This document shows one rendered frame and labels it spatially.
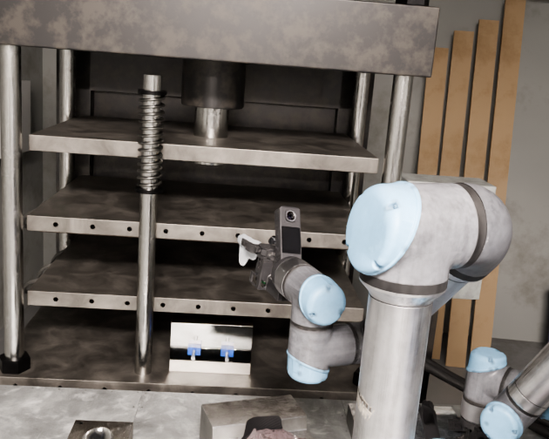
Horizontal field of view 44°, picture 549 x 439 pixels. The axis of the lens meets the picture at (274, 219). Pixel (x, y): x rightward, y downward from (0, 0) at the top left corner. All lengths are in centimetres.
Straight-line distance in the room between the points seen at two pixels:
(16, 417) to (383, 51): 147
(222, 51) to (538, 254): 347
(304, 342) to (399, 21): 115
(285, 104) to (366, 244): 202
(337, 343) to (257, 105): 184
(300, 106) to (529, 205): 241
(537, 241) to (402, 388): 412
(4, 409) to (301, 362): 115
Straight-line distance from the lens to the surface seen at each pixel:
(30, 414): 210
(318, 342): 117
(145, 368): 230
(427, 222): 85
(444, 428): 191
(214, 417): 183
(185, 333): 228
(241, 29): 200
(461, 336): 453
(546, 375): 130
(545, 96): 485
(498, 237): 92
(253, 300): 226
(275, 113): 291
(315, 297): 111
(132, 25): 202
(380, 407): 95
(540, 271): 507
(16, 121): 215
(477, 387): 151
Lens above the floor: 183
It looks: 13 degrees down
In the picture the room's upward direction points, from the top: 4 degrees clockwise
